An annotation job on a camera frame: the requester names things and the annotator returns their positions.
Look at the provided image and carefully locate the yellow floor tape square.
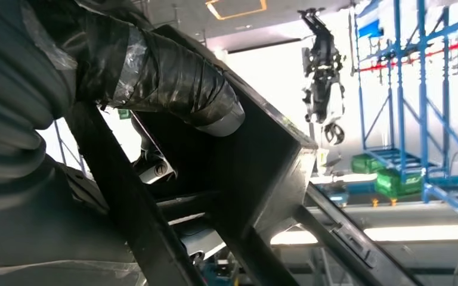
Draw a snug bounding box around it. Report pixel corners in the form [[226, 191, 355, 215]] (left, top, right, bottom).
[[205, 0, 268, 20]]

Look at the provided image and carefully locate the green plastic crate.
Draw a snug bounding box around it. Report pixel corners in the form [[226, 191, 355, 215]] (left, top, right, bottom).
[[375, 169, 423, 198], [350, 154, 384, 175]]

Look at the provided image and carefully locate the blue metal shelf rack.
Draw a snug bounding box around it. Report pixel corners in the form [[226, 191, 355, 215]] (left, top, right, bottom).
[[353, 0, 425, 186], [416, 0, 458, 224]]

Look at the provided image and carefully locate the long ceiling light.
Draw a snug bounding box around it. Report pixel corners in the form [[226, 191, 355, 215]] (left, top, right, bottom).
[[270, 224, 458, 245]]

